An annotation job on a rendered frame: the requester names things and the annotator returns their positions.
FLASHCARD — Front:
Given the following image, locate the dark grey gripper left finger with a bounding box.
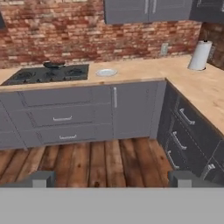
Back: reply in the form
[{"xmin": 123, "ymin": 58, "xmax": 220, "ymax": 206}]
[{"xmin": 2, "ymin": 170, "xmax": 56, "ymax": 188}]

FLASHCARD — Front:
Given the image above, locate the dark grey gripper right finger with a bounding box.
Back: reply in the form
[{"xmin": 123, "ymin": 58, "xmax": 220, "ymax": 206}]
[{"xmin": 167, "ymin": 170, "xmax": 224, "ymax": 188}]

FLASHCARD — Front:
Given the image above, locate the dark grey drawer front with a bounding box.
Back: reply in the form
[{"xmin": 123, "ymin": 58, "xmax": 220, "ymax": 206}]
[
  {"xmin": 168, "ymin": 115, "xmax": 212, "ymax": 176},
  {"xmin": 173, "ymin": 95, "xmax": 224, "ymax": 161},
  {"xmin": 163, "ymin": 136, "xmax": 187, "ymax": 172}
]

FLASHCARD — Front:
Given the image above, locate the dark grey base cupboard door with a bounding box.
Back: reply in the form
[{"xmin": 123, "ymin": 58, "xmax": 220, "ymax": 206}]
[{"xmin": 200, "ymin": 139, "xmax": 224, "ymax": 186}]

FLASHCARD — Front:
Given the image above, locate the grey base cupboard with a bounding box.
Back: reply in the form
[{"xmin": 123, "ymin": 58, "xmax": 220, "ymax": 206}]
[{"xmin": 0, "ymin": 98, "xmax": 28, "ymax": 151}]

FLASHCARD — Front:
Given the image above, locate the black gas hob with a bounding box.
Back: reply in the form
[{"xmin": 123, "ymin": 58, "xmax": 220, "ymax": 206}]
[{"xmin": 1, "ymin": 63, "xmax": 90, "ymax": 87}]

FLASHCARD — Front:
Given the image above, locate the black frying pan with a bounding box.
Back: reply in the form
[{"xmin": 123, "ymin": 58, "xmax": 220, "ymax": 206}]
[{"xmin": 42, "ymin": 59, "xmax": 67, "ymax": 70}]

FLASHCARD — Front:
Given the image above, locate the white paper towel roll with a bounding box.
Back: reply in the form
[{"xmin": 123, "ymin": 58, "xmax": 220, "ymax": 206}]
[{"xmin": 186, "ymin": 39, "xmax": 214, "ymax": 72}]

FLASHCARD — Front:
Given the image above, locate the dark extractor hood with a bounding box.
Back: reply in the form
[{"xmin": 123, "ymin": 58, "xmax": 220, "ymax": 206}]
[{"xmin": 0, "ymin": 10, "xmax": 7, "ymax": 31}]

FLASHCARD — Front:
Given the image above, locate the silver drawer handle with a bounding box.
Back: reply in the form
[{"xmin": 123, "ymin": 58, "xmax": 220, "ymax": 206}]
[
  {"xmin": 52, "ymin": 115, "xmax": 74, "ymax": 123},
  {"xmin": 59, "ymin": 134, "xmax": 78, "ymax": 141},
  {"xmin": 178, "ymin": 108, "xmax": 196, "ymax": 126},
  {"xmin": 171, "ymin": 130, "xmax": 188, "ymax": 151},
  {"xmin": 166, "ymin": 150, "xmax": 180, "ymax": 171}
]

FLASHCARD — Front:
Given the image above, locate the silver base cupboard handle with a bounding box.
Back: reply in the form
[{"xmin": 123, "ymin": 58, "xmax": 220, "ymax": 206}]
[
  {"xmin": 112, "ymin": 86, "xmax": 118, "ymax": 109},
  {"xmin": 203, "ymin": 163, "xmax": 216, "ymax": 179}
]

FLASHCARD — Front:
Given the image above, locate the grey handleless drawer front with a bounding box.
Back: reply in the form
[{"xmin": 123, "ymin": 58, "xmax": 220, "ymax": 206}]
[{"xmin": 18, "ymin": 85, "xmax": 114, "ymax": 109}]

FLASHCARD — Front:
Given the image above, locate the grey wall outlet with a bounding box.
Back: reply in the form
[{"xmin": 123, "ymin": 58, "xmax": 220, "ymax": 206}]
[{"xmin": 160, "ymin": 42, "xmax": 170, "ymax": 57}]

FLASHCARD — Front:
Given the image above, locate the grey wall cupboard door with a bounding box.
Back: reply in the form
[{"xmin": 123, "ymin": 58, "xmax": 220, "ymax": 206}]
[
  {"xmin": 148, "ymin": 0, "xmax": 194, "ymax": 23},
  {"xmin": 103, "ymin": 0, "xmax": 151, "ymax": 25}
]

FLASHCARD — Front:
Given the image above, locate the dark grey wall cupboard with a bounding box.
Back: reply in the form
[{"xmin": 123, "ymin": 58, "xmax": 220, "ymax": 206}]
[{"xmin": 188, "ymin": 0, "xmax": 224, "ymax": 25}]

